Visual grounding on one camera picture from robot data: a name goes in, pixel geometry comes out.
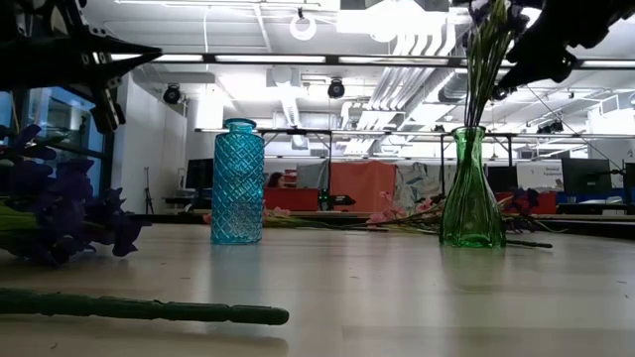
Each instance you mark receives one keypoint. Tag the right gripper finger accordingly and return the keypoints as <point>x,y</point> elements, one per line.
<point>476,2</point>

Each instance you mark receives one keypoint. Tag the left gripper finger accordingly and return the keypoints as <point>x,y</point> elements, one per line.
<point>109,70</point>
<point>124,45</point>

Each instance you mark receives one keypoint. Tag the green ribbed glass vase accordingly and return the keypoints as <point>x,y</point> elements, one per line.
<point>471,208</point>

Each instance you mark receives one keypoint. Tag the black background robot arm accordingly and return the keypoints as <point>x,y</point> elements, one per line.
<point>337,200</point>

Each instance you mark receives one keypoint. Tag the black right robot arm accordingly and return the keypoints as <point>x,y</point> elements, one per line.
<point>600,20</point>

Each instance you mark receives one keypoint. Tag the blue textured glass vase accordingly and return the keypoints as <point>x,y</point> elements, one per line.
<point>238,183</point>

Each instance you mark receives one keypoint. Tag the glass window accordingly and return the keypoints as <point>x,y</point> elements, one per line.
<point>59,114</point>

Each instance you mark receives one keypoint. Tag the white sign board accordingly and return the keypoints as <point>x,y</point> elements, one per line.
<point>540,174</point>

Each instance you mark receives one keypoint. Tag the large black computer monitor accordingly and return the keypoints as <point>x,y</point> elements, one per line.
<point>585,176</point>

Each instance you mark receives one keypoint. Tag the black tripod stand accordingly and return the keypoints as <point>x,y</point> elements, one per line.
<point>148,193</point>

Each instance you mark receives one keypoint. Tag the small black computer monitor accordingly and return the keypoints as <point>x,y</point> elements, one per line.
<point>199,173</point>

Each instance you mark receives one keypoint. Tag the black overhead light bar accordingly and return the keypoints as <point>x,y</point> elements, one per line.
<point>347,59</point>

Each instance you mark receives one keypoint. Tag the red storage box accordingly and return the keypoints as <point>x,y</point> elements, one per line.
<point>548,203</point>

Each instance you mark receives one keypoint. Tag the patterned hanging cloth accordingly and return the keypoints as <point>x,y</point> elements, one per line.
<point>417,183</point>

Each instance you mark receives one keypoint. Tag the person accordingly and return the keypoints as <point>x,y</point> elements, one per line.
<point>276,180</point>

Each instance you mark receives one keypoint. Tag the orange hanging cloth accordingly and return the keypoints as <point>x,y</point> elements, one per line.
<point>364,186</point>

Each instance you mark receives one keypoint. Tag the red partition panel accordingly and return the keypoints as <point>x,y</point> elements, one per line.
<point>292,198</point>

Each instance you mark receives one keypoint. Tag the black ceiling camera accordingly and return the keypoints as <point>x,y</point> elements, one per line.
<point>172,94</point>
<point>336,88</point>

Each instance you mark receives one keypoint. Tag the black background workbench frame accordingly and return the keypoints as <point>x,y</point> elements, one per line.
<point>297,131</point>

